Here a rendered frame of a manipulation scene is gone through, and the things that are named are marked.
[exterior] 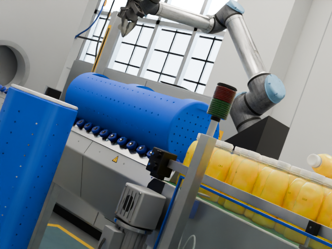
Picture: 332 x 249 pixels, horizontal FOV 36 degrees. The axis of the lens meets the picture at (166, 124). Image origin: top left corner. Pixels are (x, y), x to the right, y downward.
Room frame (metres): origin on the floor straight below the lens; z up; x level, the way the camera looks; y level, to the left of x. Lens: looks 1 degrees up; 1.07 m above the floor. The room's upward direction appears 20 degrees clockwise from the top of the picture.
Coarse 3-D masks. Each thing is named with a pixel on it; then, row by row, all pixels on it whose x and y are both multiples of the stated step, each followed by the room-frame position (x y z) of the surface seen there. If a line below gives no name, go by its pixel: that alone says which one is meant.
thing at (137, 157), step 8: (0, 96) 3.32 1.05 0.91; (72, 128) 2.59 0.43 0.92; (80, 128) 2.56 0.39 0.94; (88, 136) 2.46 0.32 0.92; (96, 136) 2.43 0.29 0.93; (104, 144) 2.34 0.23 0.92; (112, 144) 2.32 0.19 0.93; (120, 152) 2.24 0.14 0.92; (128, 152) 2.21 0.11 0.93; (136, 160) 2.14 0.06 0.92; (144, 160) 2.12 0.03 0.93
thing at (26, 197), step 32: (32, 96) 1.94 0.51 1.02; (0, 128) 1.97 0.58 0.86; (32, 128) 1.94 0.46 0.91; (64, 128) 2.02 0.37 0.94; (0, 160) 1.95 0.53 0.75; (32, 160) 1.96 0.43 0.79; (0, 192) 1.94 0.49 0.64; (32, 192) 1.99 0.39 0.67; (0, 224) 1.95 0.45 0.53; (32, 224) 2.04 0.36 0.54
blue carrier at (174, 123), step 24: (72, 96) 2.62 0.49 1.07; (96, 96) 2.46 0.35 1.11; (120, 96) 2.33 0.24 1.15; (144, 96) 2.23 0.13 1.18; (168, 96) 2.17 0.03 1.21; (96, 120) 2.46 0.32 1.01; (120, 120) 2.28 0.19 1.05; (144, 120) 2.14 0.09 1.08; (168, 120) 2.03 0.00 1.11; (192, 120) 2.08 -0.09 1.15; (144, 144) 2.17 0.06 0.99; (168, 144) 2.03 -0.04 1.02
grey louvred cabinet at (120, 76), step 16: (80, 64) 5.09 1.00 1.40; (128, 80) 4.61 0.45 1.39; (144, 80) 4.48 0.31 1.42; (64, 96) 5.13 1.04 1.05; (176, 96) 4.21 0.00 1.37; (192, 96) 4.10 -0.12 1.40; (208, 96) 4.02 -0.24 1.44; (224, 128) 3.84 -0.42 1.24; (64, 192) 4.80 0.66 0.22; (64, 208) 4.77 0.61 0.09; (80, 208) 4.61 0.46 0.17; (80, 224) 4.62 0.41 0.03; (96, 224) 4.44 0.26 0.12; (112, 224) 4.33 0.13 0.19
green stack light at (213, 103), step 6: (210, 102) 1.53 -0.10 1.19; (216, 102) 1.51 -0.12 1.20; (222, 102) 1.51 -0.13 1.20; (210, 108) 1.52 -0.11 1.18; (216, 108) 1.51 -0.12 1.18; (222, 108) 1.51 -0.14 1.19; (228, 108) 1.52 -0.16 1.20; (210, 114) 1.52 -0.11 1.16; (216, 114) 1.51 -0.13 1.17; (222, 114) 1.51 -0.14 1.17; (228, 114) 1.53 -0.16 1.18
